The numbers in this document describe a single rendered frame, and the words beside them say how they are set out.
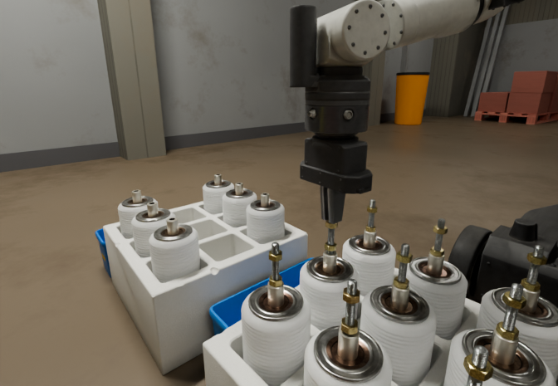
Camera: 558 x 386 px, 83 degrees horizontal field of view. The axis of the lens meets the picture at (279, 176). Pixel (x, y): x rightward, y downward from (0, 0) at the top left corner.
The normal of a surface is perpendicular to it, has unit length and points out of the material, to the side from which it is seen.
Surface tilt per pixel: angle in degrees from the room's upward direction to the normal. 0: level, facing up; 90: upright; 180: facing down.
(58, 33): 90
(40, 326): 0
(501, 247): 45
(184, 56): 90
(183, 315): 90
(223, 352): 0
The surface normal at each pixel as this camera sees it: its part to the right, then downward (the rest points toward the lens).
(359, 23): 0.35, 0.25
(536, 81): -0.79, 0.18
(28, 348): 0.00, -0.96
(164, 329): 0.64, 0.21
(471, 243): -0.37, -0.73
